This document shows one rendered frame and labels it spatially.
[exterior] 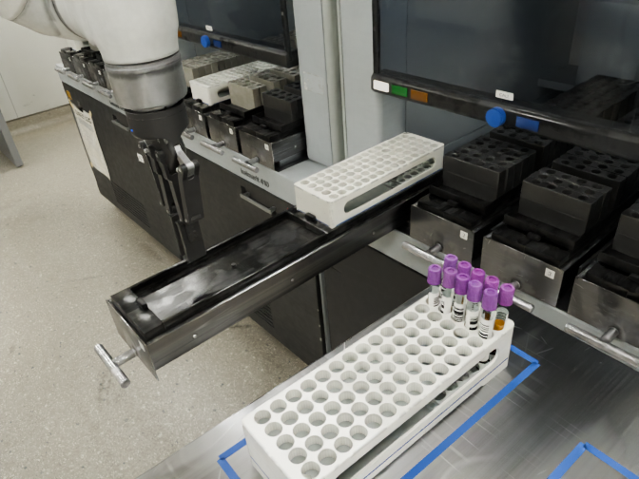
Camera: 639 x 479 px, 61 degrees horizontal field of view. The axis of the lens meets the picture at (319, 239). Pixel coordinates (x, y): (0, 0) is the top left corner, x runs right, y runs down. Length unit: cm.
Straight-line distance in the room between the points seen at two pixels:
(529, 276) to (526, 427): 33
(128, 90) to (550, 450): 60
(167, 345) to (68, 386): 122
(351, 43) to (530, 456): 79
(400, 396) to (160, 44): 47
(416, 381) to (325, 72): 78
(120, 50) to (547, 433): 61
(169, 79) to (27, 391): 151
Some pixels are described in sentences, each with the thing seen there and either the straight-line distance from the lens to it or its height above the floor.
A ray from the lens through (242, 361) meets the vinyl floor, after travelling 184.
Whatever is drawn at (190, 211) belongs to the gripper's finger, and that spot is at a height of 94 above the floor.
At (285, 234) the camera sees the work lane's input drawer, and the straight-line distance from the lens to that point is 92.
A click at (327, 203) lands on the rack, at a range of 88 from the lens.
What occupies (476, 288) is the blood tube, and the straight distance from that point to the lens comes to 58.
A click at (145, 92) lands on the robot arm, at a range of 68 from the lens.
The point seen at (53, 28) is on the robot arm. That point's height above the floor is 117.
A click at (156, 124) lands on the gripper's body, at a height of 107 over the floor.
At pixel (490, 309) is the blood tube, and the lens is 59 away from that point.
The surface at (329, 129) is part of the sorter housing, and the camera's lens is 122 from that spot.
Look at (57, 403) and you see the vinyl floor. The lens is 195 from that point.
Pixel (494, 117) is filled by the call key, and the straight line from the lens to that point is 88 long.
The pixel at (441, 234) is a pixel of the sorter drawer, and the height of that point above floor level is 77.
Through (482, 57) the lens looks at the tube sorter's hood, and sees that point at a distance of 90.
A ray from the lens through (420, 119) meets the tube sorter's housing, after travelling 120.
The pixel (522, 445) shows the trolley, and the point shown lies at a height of 82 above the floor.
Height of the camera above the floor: 130
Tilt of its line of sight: 34 degrees down
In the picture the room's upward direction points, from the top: 5 degrees counter-clockwise
